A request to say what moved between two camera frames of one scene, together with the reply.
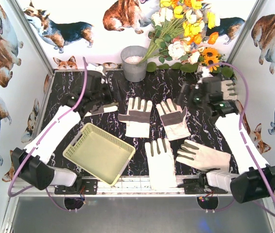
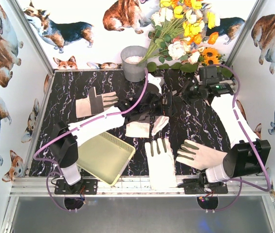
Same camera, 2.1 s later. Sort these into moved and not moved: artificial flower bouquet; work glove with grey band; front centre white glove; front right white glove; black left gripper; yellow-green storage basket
Moved: black left gripper; work glove with grey band
Not moved: front right white glove; yellow-green storage basket; front centre white glove; artificial flower bouquet
